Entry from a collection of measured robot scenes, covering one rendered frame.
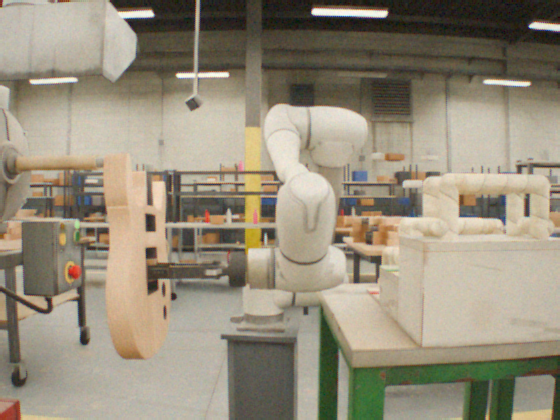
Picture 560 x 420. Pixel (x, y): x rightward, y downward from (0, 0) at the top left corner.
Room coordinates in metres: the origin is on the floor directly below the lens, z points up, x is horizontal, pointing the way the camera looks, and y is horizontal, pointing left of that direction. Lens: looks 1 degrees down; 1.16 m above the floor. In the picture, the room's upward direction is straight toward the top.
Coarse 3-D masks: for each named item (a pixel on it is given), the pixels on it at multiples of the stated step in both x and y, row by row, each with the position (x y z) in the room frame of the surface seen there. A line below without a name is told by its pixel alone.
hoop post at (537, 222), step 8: (544, 184) 0.67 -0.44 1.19; (536, 192) 0.67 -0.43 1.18; (544, 192) 0.67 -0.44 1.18; (536, 200) 0.67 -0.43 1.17; (544, 200) 0.67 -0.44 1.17; (536, 208) 0.67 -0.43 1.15; (544, 208) 0.67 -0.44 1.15; (536, 216) 0.67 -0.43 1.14; (544, 216) 0.67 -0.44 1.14; (536, 224) 0.67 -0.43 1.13; (544, 224) 0.67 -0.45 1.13; (536, 232) 0.67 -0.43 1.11; (544, 232) 0.67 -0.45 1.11
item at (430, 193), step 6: (426, 186) 0.76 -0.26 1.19; (432, 186) 0.75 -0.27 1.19; (426, 192) 0.76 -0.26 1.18; (432, 192) 0.75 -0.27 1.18; (426, 198) 0.76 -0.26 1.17; (432, 198) 0.75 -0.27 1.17; (438, 198) 0.75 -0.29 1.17; (426, 204) 0.76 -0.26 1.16; (432, 204) 0.75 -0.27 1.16; (438, 204) 0.75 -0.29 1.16; (426, 210) 0.76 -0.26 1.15; (432, 210) 0.75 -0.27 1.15; (438, 210) 0.75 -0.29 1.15; (426, 216) 0.76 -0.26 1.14; (432, 216) 0.75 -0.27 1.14; (438, 216) 0.75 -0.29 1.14
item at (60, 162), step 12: (24, 156) 0.85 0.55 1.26; (36, 156) 0.85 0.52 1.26; (48, 156) 0.85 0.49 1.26; (60, 156) 0.85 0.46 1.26; (72, 156) 0.85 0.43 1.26; (84, 156) 0.85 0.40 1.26; (96, 156) 0.85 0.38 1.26; (24, 168) 0.85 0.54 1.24; (36, 168) 0.85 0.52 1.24; (48, 168) 0.85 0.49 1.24; (60, 168) 0.85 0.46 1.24; (72, 168) 0.85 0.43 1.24; (84, 168) 0.85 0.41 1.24; (96, 168) 0.85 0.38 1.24
